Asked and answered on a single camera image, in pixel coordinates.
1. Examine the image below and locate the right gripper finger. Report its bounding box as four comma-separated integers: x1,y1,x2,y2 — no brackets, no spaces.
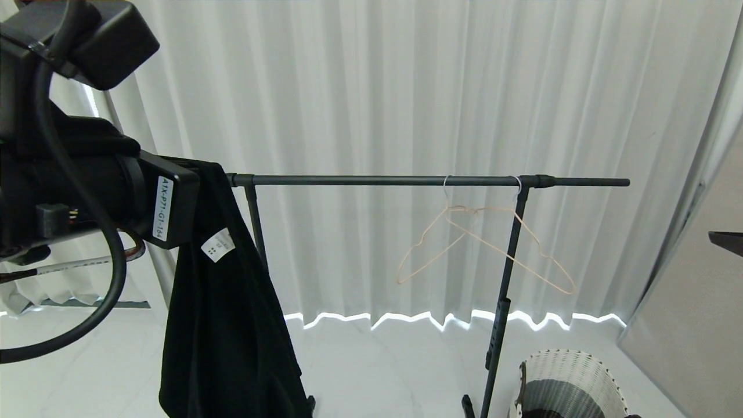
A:
708,230,743,258

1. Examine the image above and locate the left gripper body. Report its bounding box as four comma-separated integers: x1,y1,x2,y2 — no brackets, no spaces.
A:
0,118,201,254

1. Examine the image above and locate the black garment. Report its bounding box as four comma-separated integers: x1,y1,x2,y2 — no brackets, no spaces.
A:
158,158,317,418

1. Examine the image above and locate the pink clothes hanger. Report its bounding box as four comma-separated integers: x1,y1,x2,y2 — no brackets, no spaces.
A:
444,176,576,296
396,176,484,285

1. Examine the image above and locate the black clothes rack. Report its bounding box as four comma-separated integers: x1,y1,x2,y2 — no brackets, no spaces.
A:
226,173,631,418

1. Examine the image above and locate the white laundry basket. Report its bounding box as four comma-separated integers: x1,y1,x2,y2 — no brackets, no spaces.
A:
510,348,632,418

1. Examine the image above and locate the white curtain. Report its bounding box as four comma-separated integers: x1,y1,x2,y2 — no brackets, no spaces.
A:
0,0,738,333

